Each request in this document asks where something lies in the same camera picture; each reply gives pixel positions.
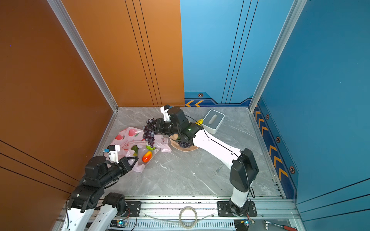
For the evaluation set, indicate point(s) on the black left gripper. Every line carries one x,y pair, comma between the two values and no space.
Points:
125,164

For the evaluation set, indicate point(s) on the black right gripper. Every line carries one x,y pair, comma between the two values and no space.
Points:
160,126

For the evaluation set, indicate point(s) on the dark purple grape bunch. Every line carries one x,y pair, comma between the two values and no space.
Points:
149,133

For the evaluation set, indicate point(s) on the green orange mango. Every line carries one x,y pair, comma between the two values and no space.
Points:
135,149

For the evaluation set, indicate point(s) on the red yellow mango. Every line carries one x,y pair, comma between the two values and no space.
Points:
147,157

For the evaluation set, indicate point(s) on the pink printed plastic bag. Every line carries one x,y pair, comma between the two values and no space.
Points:
133,136

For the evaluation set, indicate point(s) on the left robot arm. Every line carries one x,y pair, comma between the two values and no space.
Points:
100,174

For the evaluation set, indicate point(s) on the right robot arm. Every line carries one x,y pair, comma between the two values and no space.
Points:
242,163

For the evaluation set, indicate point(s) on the wooden fruit plate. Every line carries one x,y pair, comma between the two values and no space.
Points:
176,146

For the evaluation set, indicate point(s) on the yellow banana bunch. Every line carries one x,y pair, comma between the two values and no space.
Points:
199,122

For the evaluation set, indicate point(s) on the white grey tissue box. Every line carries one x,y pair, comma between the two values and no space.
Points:
213,121

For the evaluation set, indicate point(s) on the left green circuit board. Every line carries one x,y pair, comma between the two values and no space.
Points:
118,223

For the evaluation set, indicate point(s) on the green circuit board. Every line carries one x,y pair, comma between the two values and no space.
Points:
243,224
118,223

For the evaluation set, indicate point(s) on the coiled clear tube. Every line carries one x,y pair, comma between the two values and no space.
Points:
187,218

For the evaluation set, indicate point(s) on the right green circuit board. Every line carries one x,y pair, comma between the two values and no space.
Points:
243,224

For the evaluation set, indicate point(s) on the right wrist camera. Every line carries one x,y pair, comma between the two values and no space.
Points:
164,111

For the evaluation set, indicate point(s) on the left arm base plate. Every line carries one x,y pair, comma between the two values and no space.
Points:
133,209

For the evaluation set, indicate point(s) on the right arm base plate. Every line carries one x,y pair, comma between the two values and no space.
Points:
228,209

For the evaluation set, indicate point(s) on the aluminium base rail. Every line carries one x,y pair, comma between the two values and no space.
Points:
280,211

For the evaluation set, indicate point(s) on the aluminium corner post left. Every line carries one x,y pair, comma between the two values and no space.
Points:
66,22

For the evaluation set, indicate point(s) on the aluminium corner post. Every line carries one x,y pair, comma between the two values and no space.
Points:
285,33
66,22

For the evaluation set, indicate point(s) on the red handled screwdriver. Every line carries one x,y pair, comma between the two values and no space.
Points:
267,224

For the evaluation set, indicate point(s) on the aluminium corner post right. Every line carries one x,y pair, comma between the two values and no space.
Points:
285,33

